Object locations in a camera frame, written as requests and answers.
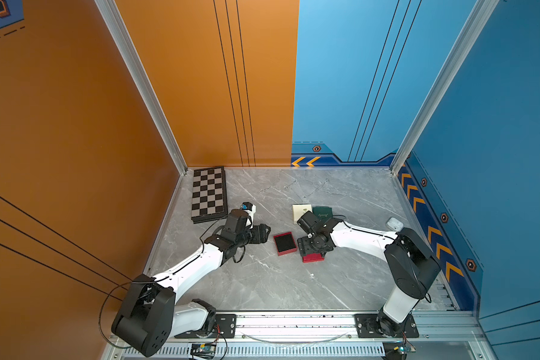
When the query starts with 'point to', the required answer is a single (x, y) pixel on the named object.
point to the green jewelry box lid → (324, 213)
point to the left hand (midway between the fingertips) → (264, 225)
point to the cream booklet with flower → (298, 210)
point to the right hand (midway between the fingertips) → (309, 248)
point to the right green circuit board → (397, 350)
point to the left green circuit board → (203, 350)
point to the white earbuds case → (394, 224)
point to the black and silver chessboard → (209, 194)
